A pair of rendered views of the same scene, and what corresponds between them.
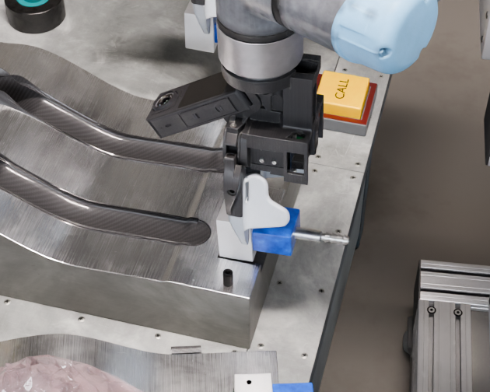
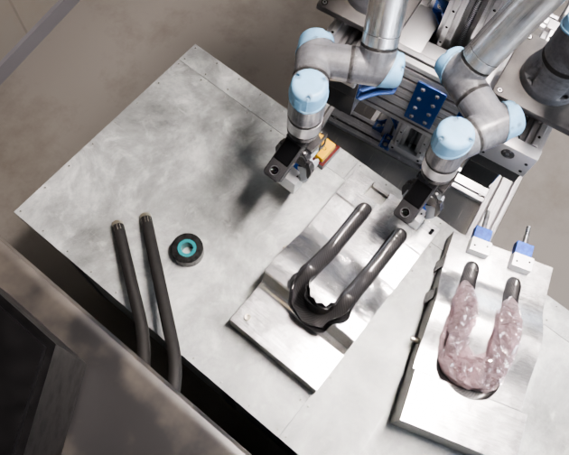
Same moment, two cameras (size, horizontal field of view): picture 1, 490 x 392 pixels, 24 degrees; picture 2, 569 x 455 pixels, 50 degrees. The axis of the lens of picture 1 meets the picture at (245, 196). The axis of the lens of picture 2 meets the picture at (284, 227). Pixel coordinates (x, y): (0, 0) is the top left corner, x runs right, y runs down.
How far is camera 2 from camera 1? 121 cm
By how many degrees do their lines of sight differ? 40
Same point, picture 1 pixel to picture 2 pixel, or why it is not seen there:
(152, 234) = (391, 250)
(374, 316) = not seen: hidden behind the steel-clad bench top
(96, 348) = (442, 291)
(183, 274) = (419, 246)
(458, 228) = not seen: hidden behind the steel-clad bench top
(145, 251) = (401, 256)
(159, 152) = (345, 230)
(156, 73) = (259, 214)
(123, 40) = (228, 219)
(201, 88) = (415, 196)
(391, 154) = not seen: hidden behind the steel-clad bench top
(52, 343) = (439, 305)
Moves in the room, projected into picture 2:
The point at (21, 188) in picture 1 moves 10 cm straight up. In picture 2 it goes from (356, 291) to (362, 278)
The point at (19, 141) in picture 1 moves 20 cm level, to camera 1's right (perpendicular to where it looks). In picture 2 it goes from (334, 283) to (365, 210)
